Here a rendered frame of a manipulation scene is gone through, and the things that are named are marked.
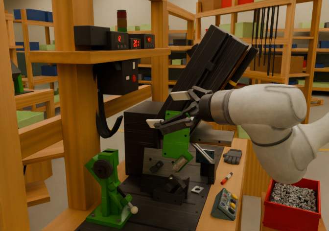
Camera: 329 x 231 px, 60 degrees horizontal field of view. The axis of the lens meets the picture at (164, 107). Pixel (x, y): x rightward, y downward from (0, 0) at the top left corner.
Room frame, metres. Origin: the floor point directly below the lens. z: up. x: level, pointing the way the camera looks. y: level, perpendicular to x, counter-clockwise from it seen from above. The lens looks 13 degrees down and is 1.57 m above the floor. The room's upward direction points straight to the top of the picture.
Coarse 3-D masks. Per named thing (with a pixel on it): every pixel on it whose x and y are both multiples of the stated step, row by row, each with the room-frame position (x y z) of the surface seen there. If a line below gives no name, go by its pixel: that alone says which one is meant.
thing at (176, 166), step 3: (183, 156) 1.15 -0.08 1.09; (180, 159) 1.14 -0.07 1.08; (183, 159) 1.13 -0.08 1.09; (186, 159) 1.14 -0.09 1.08; (174, 162) 1.16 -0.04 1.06; (177, 162) 1.14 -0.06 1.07; (180, 162) 1.13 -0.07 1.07; (183, 162) 1.13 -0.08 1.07; (171, 165) 1.15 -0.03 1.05; (174, 165) 1.14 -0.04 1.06; (177, 165) 1.13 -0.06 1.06; (180, 165) 1.13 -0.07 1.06; (171, 168) 1.14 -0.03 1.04; (174, 168) 1.13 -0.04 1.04; (177, 168) 1.13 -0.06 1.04; (174, 171) 1.13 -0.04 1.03; (177, 171) 1.14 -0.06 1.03
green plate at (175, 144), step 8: (168, 112) 1.24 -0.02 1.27; (176, 112) 1.23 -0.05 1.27; (168, 136) 1.22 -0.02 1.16; (176, 136) 1.20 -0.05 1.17; (184, 136) 1.19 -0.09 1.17; (168, 144) 1.20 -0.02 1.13; (176, 144) 1.19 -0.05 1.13; (184, 144) 1.18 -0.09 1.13; (168, 152) 1.20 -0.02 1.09; (176, 152) 1.19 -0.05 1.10
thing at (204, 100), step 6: (204, 96) 0.74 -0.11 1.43; (210, 96) 0.73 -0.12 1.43; (192, 102) 0.80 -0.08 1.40; (204, 102) 0.72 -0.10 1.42; (210, 102) 0.72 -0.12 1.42; (198, 108) 0.73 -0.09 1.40; (204, 108) 0.72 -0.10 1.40; (192, 114) 0.74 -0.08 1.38; (198, 114) 0.73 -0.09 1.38; (204, 114) 0.72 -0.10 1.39; (210, 114) 0.71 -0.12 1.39; (204, 120) 0.73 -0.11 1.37; (210, 120) 0.72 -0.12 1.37
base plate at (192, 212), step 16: (192, 160) 1.56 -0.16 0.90; (128, 176) 1.35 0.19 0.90; (192, 176) 1.35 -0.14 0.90; (128, 192) 1.19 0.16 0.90; (144, 192) 1.19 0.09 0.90; (192, 192) 1.19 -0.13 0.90; (208, 192) 1.19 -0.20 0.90; (144, 208) 1.06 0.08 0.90; (160, 208) 1.06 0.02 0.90; (176, 208) 1.06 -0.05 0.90; (192, 208) 1.06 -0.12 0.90; (80, 224) 0.95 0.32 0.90; (96, 224) 0.95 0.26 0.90; (128, 224) 0.95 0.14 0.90; (144, 224) 0.95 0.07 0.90; (160, 224) 0.95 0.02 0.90; (176, 224) 0.95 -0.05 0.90; (192, 224) 0.95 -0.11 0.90
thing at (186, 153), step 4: (184, 152) 1.17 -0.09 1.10; (188, 152) 1.17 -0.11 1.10; (180, 156) 1.17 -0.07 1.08; (188, 156) 1.16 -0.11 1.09; (192, 156) 1.16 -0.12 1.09; (176, 160) 1.17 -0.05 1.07; (188, 160) 1.16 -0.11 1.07; (172, 164) 1.17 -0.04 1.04; (184, 164) 1.16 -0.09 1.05; (180, 168) 1.16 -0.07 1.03
